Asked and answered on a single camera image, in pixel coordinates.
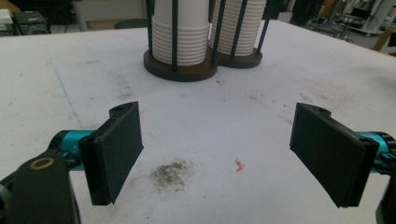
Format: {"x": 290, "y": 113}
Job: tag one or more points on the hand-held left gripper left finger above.
{"x": 115, "y": 149}

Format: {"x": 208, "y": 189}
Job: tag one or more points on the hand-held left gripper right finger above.
{"x": 330, "y": 155}

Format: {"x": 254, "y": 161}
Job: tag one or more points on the dark wooden cup holder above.
{"x": 186, "y": 74}

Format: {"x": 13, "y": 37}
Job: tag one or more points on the stack of white paper cups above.
{"x": 190, "y": 43}
{"x": 249, "y": 37}

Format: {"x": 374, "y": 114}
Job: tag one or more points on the white metal stand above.
{"x": 80, "y": 15}

